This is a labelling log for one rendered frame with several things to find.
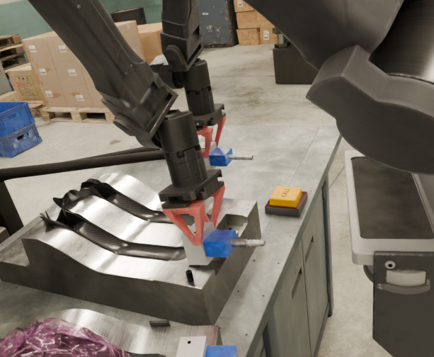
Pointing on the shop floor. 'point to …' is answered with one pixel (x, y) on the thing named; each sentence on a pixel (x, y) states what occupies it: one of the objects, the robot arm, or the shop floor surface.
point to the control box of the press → (1, 205)
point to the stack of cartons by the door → (253, 26)
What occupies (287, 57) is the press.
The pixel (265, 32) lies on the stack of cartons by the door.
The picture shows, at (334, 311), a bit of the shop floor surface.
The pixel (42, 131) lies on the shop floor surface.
